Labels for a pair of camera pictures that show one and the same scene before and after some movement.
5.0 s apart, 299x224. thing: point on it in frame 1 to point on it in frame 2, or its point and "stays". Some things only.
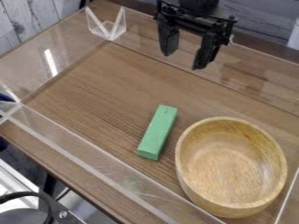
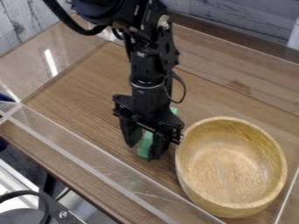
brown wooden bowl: (231, 166) stays
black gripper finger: (207, 52) to (161, 145)
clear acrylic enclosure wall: (210, 134) stays
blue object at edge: (4, 97) stays
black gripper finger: (169, 36) to (134, 130)
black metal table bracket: (62, 216) stays
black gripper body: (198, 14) to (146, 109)
